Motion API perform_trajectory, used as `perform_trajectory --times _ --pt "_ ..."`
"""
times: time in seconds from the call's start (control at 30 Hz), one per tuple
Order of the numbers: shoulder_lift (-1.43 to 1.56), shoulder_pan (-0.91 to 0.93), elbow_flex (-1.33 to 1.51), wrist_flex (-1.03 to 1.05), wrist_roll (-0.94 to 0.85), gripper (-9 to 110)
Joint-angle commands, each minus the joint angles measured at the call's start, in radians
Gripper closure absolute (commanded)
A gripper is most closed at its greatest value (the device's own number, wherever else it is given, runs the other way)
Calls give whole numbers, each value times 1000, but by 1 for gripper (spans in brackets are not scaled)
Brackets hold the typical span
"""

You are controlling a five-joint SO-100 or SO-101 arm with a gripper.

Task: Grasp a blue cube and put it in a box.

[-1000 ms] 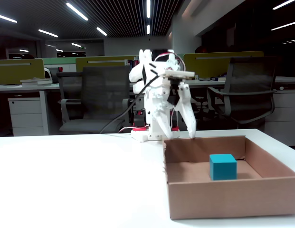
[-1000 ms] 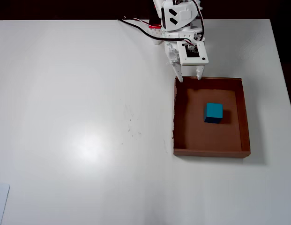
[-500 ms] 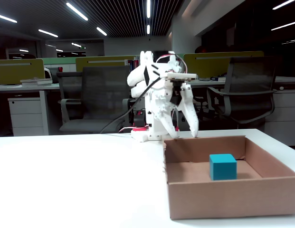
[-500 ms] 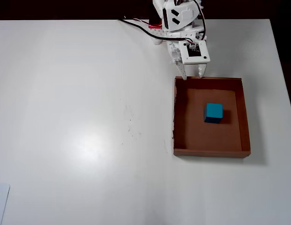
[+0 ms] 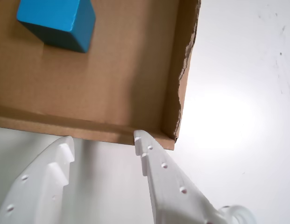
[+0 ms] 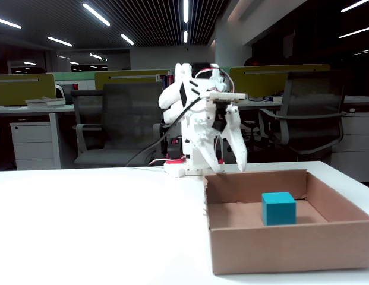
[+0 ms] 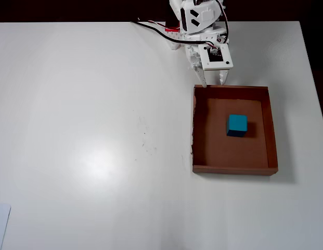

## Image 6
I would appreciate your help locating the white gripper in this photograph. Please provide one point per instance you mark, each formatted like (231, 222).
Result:
(234, 134)

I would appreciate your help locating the blue cube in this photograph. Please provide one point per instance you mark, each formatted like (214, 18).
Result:
(279, 209)

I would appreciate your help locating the white red robot base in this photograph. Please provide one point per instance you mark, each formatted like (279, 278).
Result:
(178, 170)

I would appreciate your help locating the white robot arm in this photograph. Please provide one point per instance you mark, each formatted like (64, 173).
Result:
(172, 99)

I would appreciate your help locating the brown cardboard box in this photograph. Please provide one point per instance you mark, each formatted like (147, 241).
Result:
(291, 246)

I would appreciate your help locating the blue flat item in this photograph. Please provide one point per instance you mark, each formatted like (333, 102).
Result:
(271, 97)

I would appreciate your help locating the olive desk partition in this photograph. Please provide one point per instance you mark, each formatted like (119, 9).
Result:
(261, 80)
(20, 89)
(127, 78)

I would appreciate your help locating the row of upright books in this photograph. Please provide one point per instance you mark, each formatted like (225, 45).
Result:
(167, 81)

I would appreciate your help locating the black mesh office chair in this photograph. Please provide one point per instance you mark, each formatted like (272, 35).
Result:
(127, 118)
(315, 98)

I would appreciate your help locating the linear ceiling light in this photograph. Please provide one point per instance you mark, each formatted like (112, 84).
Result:
(60, 41)
(355, 6)
(96, 14)
(127, 39)
(185, 10)
(355, 32)
(185, 36)
(7, 22)

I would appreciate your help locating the white drawer cabinet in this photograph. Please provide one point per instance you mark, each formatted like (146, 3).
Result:
(32, 145)
(356, 148)

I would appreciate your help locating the white office desk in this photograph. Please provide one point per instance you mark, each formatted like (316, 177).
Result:
(29, 109)
(359, 102)

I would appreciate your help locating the green desk partition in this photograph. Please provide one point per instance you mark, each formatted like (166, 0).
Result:
(77, 75)

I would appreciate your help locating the stack of books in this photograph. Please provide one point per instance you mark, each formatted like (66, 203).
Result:
(46, 102)

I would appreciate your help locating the white wrist camera board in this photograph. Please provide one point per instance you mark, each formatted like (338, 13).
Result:
(228, 95)

